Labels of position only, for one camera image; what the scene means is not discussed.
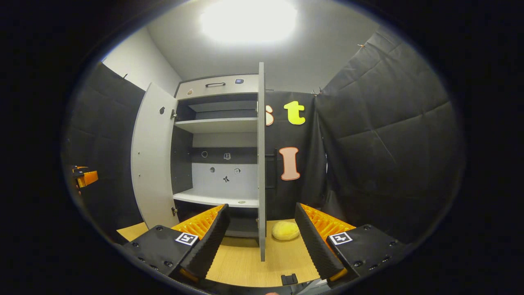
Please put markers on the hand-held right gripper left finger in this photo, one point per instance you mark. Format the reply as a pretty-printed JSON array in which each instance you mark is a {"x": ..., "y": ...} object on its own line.
[{"x": 206, "y": 250}]

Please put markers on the grey cabinet drawer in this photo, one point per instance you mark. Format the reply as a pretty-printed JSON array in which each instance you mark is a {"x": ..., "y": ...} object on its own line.
[{"x": 221, "y": 87}]

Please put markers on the large ceiling light panel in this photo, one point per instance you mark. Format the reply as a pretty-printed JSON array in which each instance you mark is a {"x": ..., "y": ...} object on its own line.
[{"x": 247, "y": 20}]

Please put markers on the black backdrop cloth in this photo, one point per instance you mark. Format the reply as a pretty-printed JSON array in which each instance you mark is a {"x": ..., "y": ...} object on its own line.
[{"x": 389, "y": 155}]

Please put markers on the yellow soft toy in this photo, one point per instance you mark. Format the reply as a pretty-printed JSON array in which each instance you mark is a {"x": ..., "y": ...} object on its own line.
[{"x": 285, "y": 230}]

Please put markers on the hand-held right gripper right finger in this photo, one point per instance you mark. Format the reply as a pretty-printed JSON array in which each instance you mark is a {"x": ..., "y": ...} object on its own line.
[{"x": 315, "y": 250}]

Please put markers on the grey double-door shoe cabinet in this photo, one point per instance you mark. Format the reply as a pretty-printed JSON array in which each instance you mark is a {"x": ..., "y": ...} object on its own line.
[{"x": 221, "y": 180}]

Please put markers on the grey cabinet door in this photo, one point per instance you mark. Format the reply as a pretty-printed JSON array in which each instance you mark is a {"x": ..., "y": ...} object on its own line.
[
  {"x": 261, "y": 164},
  {"x": 155, "y": 164}
]

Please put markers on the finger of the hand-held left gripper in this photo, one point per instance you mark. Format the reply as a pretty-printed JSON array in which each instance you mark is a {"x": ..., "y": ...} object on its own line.
[
  {"x": 89, "y": 178},
  {"x": 80, "y": 167}
]

